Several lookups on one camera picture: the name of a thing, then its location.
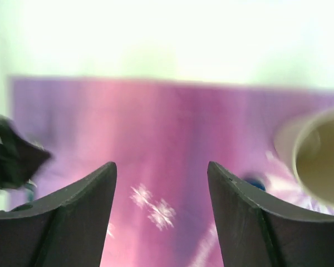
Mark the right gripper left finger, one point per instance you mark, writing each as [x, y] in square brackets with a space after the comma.
[66, 228]

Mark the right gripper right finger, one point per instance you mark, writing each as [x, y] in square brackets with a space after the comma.
[257, 229]

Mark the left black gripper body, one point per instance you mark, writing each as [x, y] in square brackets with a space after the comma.
[19, 159]

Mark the blue metallic spoon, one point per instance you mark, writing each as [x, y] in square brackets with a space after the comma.
[256, 180]

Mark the beige paper cup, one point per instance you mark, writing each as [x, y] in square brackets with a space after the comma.
[305, 144]

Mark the purple printed placemat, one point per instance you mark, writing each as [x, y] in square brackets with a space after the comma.
[161, 135]

